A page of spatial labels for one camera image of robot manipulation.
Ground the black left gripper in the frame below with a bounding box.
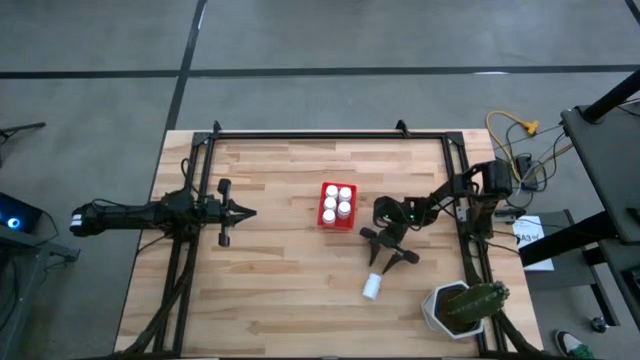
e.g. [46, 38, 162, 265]
[199, 178, 258, 248]

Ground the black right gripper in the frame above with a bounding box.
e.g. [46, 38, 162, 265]
[359, 224, 421, 276]

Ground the grey metal stand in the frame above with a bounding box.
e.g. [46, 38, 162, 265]
[0, 232, 81, 360]

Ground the person's shoe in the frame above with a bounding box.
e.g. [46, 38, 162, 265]
[553, 328, 596, 360]

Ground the black side table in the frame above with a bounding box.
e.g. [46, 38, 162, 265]
[519, 102, 640, 346]

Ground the black stand pole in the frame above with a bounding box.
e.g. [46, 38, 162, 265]
[582, 69, 640, 124]

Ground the yellow extension cable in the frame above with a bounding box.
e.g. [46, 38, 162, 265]
[485, 109, 541, 174]

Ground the black stand leg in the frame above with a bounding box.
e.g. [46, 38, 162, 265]
[0, 122, 47, 166]

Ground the white paper sheet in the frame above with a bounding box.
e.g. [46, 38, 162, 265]
[512, 214, 556, 272]

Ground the green cactus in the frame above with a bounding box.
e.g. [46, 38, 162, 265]
[446, 279, 511, 326]

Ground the red plastic basket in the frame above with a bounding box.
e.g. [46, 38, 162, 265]
[317, 181, 359, 232]

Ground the white hexagonal plant pot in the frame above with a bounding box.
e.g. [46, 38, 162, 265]
[420, 280, 486, 341]

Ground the black metal table frame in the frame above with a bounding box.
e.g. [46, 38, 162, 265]
[114, 119, 544, 360]

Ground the black computer with blue light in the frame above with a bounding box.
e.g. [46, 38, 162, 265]
[0, 192, 44, 236]

